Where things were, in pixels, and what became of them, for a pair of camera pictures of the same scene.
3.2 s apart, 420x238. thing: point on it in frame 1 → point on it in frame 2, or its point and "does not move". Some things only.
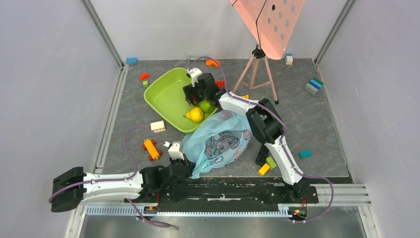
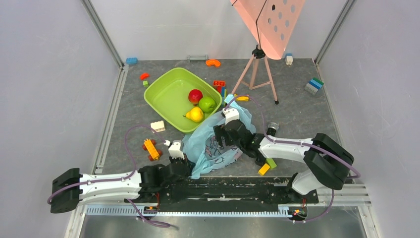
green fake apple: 206,106 does not move
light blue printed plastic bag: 221,140 does not move
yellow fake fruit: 196,114 does not move
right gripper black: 191,93 → 222,135
